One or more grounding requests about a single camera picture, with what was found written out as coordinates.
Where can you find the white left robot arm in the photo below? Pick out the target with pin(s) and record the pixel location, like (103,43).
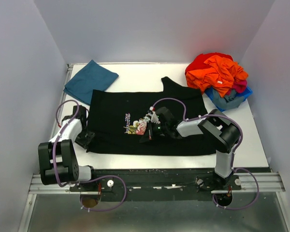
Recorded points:
(57,157)

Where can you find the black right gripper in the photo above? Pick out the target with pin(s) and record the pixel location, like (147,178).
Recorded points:
(150,135)

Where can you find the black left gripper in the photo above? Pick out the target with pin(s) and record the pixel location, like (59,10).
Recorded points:
(83,143)

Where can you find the grey-teal t-shirt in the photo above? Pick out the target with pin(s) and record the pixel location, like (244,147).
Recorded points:
(229,101)

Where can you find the blue plastic bin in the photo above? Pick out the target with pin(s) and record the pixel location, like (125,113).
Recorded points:
(246,94)

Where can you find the magenta t-shirt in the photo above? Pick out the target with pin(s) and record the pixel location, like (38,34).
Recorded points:
(238,87)

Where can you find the teal t-shirt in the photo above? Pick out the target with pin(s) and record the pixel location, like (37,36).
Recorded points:
(91,77)

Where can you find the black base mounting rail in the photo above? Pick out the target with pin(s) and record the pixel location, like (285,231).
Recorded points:
(148,185)

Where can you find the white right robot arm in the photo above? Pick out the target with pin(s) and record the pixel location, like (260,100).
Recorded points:
(223,134)

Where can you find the black floral print t-shirt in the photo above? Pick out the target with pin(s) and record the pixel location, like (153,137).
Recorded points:
(117,119)

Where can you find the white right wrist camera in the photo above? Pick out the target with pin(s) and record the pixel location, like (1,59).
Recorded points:
(152,116)

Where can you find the red t-shirt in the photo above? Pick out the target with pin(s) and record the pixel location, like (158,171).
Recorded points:
(198,63)

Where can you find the orange t-shirt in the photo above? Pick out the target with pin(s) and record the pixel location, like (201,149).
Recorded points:
(221,76)

